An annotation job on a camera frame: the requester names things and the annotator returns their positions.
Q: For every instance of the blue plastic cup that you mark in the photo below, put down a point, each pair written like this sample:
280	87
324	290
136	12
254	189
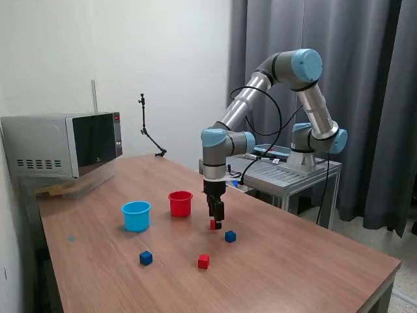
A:
137	220

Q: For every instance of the grey curtain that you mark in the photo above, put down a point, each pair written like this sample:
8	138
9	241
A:
374	98

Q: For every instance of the red cube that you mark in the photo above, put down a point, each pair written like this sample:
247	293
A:
203	262
212	225

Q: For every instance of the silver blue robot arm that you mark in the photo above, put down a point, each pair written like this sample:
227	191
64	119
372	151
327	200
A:
238	111

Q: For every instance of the blue cube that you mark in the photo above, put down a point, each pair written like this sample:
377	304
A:
230	237
146	258

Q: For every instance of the wooden block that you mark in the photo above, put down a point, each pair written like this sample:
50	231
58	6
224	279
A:
55	190

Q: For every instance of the grey metal robot stand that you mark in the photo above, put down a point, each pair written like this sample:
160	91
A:
293	177

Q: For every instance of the red plastic cup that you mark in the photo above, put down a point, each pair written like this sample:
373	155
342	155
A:
180	207

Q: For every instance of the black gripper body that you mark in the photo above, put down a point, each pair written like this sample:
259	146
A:
215	188

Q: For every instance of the blue teach pendant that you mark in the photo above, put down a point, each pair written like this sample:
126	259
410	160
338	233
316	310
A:
283	150

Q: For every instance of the thin white wall rod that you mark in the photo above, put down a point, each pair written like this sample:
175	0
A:
94	98

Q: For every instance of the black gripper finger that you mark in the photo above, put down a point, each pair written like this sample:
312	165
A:
210	208
219	213

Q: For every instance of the silver microwave oven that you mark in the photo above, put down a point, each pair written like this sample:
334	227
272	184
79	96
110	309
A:
39	143

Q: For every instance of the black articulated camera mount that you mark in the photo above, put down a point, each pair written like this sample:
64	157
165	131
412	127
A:
143	120

